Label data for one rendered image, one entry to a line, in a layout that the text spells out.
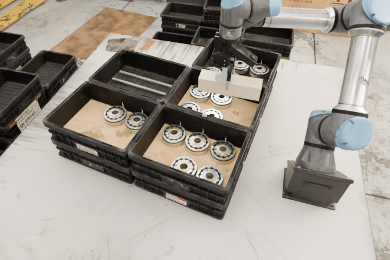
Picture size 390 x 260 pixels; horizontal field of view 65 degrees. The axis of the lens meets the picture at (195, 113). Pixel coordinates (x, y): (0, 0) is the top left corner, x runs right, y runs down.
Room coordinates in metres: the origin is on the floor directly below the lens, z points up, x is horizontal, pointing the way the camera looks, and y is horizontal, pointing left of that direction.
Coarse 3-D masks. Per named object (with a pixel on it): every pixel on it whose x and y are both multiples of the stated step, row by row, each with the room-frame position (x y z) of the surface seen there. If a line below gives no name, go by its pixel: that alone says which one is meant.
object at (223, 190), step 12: (168, 108) 0.94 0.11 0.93; (216, 120) 0.87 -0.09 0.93; (144, 132) 0.79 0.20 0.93; (132, 144) 0.73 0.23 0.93; (132, 156) 0.68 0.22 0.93; (240, 156) 0.69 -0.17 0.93; (156, 168) 0.64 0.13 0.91; (168, 168) 0.63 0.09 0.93; (192, 180) 0.59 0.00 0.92; (204, 180) 0.58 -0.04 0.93; (228, 180) 0.58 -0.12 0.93; (228, 192) 0.55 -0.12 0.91
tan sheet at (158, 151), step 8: (160, 136) 0.86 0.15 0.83; (152, 144) 0.82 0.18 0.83; (160, 144) 0.82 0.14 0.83; (184, 144) 0.82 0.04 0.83; (152, 152) 0.78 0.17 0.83; (160, 152) 0.78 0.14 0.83; (168, 152) 0.78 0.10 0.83; (176, 152) 0.78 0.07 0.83; (184, 152) 0.78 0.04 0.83; (208, 152) 0.78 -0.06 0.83; (160, 160) 0.74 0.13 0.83; (168, 160) 0.74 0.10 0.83; (200, 160) 0.74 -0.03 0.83; (208, 160) 0.74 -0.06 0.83; (224, 168) 0.70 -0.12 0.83; (232, 168) 0.71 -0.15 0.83; (224, 176) 0.67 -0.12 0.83; (224, 184) 0.63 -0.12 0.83
